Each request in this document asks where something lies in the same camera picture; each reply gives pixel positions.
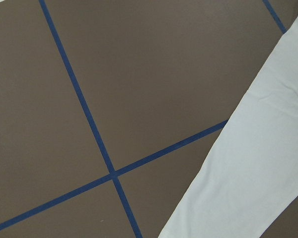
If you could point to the white long-sleeve printed shirt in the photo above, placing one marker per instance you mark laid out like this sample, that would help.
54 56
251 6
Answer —
250 175

